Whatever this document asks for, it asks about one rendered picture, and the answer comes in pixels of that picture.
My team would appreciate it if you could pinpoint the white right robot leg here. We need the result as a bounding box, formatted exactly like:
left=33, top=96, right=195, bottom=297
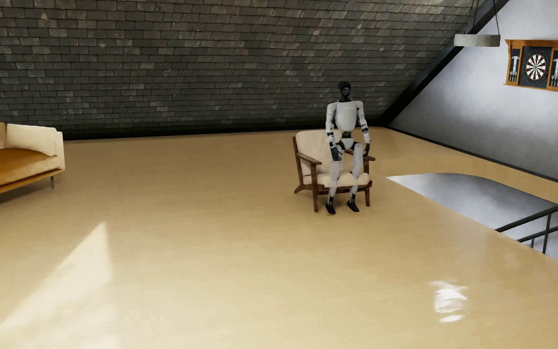
left=325, top=140, right=349, bottom=215

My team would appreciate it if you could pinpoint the white robot leg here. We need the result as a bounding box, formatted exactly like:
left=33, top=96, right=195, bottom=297
left=346, top=140, right=364, bottom=213
left=325, top=140, right=349, bottom=215

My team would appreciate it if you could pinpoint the wooden armchair with cream cushions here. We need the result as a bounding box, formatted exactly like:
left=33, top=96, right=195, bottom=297
left=292, top=128, right=376, bottom=213

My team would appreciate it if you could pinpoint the white left robot leg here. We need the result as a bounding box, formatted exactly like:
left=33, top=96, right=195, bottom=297
left=346, top=140, right=364, bottom=213

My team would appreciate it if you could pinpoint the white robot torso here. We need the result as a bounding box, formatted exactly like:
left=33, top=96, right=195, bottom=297
left=332, top=100, right=361, bottom=141

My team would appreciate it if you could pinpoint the grey round hanging lamp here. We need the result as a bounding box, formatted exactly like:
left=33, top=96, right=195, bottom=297
left=453, top=0, right=502, bottom=48

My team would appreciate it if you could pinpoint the wooden dartboard cabinet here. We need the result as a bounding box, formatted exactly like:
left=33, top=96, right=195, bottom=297
left=504, top=39, right=558, bottom=93

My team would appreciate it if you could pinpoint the black metal stair railing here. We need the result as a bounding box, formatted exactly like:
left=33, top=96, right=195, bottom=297
left=494, top=192, right=558, bottom=269

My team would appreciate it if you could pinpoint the cream sofa back cushion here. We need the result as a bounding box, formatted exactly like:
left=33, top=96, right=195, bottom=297
left=4, top=123, right=58, bottom=157

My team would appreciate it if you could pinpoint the orange and cream sofa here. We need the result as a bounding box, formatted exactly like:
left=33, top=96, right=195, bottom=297
left=0, top=122, right=66, bottom=205

